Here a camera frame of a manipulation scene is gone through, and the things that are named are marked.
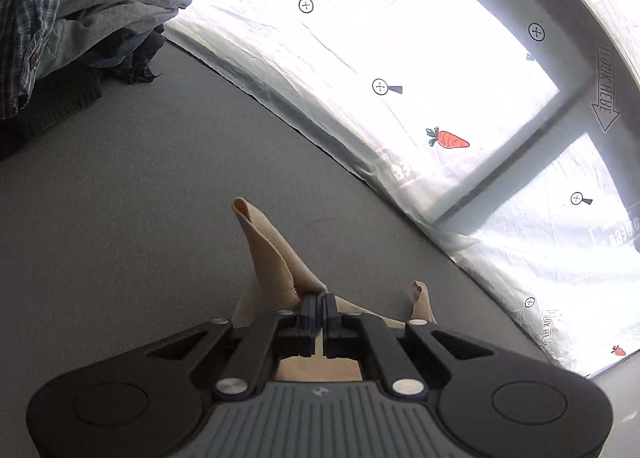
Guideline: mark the dark knit cloth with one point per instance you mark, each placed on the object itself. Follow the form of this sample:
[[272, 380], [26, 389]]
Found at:
[[45, 107]]

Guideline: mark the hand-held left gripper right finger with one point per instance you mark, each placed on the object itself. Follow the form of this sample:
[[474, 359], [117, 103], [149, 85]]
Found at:
[[331, 313]]

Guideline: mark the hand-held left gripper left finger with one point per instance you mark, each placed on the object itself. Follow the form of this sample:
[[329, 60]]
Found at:
[[311, 313]]

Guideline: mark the grey table mat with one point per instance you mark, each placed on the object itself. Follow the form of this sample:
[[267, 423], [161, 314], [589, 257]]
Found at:
[[150, 218]]

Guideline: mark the beige hooded sweatshirt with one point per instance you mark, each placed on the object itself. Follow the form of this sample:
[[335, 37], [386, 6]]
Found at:
[[272, 258]]

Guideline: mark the blue plaid shirt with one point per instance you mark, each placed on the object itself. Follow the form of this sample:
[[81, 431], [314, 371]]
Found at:
[[30, 12]]

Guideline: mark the white printed plastic sheet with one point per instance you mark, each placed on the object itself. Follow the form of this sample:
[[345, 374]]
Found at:
[[400, 62]]

